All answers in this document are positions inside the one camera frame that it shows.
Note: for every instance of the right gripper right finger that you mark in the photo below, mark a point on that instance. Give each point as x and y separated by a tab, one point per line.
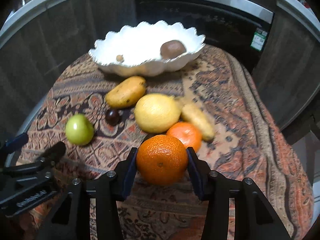
255	218

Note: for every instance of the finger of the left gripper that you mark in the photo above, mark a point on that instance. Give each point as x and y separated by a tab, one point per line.
14	144
52	155

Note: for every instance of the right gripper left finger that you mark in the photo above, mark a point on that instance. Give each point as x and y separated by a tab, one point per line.
69	217

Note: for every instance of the green apple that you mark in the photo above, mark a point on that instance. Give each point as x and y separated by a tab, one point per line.
79	130

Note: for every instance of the dark plum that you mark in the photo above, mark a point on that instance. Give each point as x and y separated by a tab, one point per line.
112	116

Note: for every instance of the yellow mango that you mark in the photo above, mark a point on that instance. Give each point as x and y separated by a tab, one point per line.
127	93

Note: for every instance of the orange tangerine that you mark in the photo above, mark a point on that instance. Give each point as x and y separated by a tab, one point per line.
187	134
162	160

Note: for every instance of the yellow lemon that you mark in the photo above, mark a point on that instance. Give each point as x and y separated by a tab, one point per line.
156	113

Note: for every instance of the small brown longan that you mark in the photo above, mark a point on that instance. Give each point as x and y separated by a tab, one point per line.
119	58

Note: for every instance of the small banana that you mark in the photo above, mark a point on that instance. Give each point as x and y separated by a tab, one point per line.
194	115

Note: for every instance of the brown kiwi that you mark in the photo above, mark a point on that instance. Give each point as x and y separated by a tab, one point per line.
172	49

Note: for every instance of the patterned paisley tablecloth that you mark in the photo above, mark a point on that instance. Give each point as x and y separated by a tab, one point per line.
247	143

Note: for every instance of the white scalloped fruit bowl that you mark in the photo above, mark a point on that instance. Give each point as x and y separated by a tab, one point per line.
140	47

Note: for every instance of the built-in black dishwasher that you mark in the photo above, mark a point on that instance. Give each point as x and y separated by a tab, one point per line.
239	27

